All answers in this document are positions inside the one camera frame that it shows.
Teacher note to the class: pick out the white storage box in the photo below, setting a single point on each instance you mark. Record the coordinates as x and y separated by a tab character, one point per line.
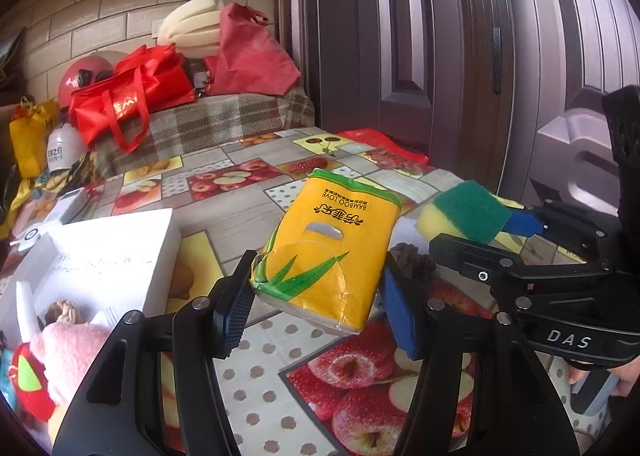
118	263

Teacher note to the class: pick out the red helmet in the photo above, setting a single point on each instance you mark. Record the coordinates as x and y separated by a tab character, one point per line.
84	72

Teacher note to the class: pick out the plaid brown cloth cover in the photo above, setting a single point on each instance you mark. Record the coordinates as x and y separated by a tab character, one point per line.
208	122

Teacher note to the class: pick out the white power bank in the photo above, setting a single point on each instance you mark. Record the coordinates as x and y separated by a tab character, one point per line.
68	206

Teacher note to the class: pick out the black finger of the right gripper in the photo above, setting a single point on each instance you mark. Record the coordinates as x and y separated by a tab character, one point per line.
504	270

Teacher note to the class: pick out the fruit pattern tablecloth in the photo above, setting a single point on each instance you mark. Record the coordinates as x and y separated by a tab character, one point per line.
318	370

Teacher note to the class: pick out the blue tissue pack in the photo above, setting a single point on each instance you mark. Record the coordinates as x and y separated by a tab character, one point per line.
6	386

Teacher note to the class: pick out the white safety helmet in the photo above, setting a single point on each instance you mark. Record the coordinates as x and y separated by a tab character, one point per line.
65	147

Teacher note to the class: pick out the yellow green scrub sponge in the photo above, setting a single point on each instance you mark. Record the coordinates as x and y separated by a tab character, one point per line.
468	211

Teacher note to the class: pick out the yellow bamboo tissue pack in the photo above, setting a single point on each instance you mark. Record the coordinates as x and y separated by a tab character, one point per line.
325	258

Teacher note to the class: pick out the pink fluffy plush toy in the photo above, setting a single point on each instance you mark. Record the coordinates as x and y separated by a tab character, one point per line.
67	352

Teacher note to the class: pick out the black door handle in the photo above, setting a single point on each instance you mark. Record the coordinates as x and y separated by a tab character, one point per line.
496	56

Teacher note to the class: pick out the cream foam roll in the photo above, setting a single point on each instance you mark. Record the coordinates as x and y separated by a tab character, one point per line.
193	28

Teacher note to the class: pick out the dark red fabric bag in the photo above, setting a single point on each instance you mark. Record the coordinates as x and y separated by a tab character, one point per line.
250	60

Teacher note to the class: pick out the yellow shopping bag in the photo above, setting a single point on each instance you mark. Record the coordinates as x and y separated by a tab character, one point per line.
30	127

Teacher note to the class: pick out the red apple plush toy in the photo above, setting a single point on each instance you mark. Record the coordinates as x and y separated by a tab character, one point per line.
26	374

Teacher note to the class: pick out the dark wooden door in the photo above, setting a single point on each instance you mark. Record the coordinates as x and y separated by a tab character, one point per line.
420	72

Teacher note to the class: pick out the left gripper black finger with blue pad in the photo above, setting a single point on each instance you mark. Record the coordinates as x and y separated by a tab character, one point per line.
582	231
118	407
515	410

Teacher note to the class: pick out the brown white knotted rope toy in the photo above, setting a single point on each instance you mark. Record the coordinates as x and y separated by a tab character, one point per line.
63	311

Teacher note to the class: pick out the blue grey knotted rope toy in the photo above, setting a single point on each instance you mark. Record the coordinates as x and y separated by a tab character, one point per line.
412	264

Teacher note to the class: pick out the red tote bag with handles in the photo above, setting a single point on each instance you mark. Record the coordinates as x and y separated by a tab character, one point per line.
147	80

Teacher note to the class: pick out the white round wireless charger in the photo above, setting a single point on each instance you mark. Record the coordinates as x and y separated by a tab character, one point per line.
29	238

